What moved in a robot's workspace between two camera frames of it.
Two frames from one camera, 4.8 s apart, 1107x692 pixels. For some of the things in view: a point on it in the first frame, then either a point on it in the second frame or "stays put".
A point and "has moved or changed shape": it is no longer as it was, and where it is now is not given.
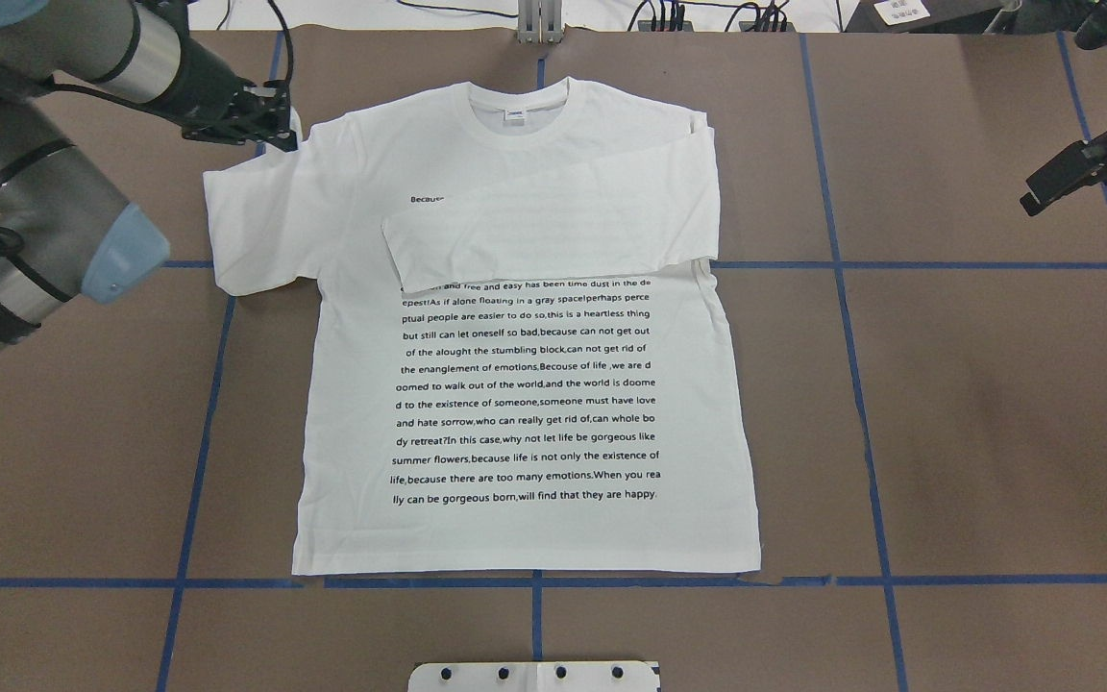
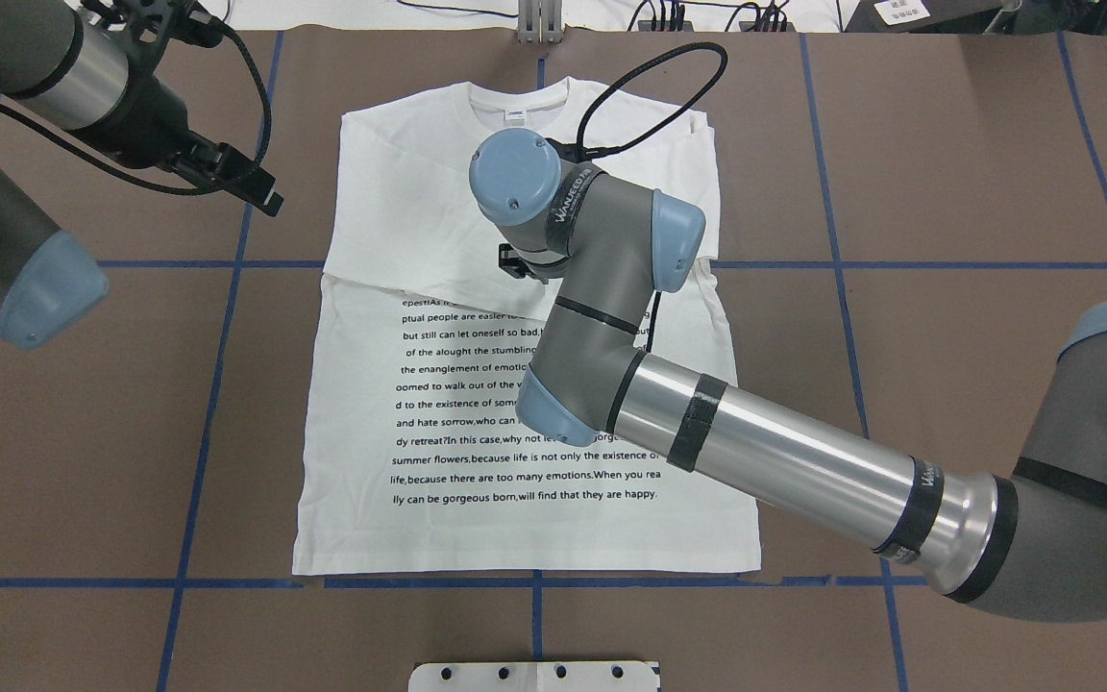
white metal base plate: [533, 677] stays put
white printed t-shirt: [513, 352] has moved or changed shape
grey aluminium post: [540, 21] stays put
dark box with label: [919, 16] stays put
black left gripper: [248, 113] → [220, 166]
